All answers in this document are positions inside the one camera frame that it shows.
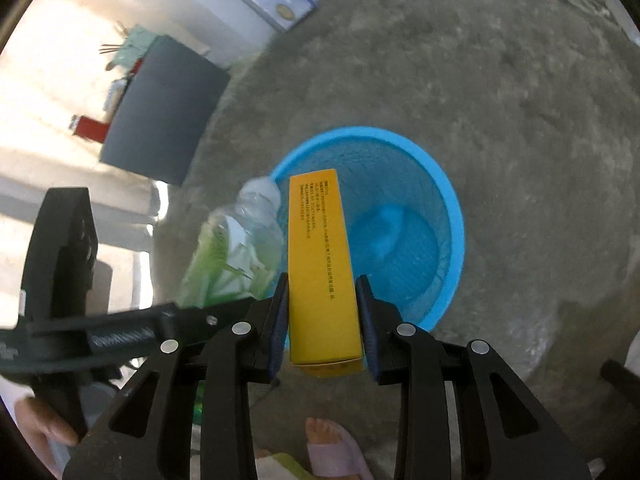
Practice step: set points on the blue mesh plastic basket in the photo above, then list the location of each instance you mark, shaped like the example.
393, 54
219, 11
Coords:
400, 240

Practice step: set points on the bunch of wooden chopsticks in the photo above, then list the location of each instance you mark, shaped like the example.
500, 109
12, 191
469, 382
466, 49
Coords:
112, 47

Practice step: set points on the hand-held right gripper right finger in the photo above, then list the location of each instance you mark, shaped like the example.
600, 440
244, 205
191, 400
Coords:
367, 330

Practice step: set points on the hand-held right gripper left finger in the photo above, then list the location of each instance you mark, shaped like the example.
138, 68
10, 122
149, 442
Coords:
280, 330

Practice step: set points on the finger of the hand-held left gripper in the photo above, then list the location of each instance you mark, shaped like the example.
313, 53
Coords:
200, 317

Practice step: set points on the clear plastic bottle green label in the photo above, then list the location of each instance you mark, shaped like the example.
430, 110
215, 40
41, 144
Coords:
250, 230

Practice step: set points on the red thermos flask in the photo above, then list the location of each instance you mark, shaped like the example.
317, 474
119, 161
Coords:
92, 129

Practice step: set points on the green pen holder basket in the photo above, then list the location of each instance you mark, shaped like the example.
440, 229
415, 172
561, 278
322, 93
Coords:
135, 47

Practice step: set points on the person's left hand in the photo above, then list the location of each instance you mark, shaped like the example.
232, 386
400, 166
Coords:
40, 425

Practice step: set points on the person's bare foot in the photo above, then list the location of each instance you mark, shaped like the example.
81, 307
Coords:
320, 430

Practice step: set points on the yellow cardboard box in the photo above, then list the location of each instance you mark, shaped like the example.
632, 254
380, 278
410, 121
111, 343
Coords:
320, 260

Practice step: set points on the white box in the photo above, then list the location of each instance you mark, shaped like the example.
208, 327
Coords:
115, 92

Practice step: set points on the grey cabinet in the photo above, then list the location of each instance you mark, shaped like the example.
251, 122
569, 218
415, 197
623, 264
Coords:
160, 110

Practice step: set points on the purple slipper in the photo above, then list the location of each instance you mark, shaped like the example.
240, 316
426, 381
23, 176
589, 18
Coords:
340, 455

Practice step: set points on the red tape roll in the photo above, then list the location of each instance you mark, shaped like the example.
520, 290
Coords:
138, 67

